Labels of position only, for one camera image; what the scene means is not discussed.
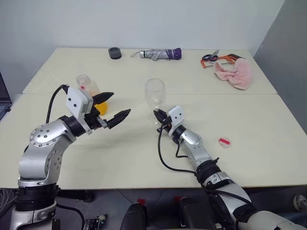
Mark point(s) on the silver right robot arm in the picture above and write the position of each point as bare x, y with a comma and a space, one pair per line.
194, 141

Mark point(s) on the pink fluffy towel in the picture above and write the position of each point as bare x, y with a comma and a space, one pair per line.
239, 74

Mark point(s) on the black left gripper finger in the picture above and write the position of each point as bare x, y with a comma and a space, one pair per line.
103, 97
118, 118

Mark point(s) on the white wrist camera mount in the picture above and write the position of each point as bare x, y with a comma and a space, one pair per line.
76, 100
177, 116

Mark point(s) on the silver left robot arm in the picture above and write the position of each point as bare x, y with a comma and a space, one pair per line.
43, 136

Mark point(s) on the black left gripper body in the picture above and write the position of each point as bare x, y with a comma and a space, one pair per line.
92, 119

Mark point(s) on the clear wine glass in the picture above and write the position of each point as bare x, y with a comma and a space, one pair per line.
154, 93

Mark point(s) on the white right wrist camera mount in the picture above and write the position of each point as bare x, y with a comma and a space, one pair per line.
177, 116

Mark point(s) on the dark laptop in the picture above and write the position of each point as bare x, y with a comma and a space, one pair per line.
4, 95

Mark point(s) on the grey partition panel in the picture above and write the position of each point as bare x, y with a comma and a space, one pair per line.
283, 60

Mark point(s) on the white caster wheel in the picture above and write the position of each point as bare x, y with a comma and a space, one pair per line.
301, 202

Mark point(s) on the dark rounded shape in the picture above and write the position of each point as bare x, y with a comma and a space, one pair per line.
194, 213
134, 218

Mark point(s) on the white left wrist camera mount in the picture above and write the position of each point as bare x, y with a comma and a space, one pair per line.
76, 100

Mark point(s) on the orange hacksaw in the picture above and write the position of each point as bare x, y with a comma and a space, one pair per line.
226, 57

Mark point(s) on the folded grey purple umbrella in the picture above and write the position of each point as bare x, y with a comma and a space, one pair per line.
158, 54

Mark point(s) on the plastic bottle with orange juice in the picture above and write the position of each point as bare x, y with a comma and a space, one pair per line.
102, 110

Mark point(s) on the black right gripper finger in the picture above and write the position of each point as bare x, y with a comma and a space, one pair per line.
163, 115
157, 116

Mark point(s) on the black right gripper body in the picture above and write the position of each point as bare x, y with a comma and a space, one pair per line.
165, 125

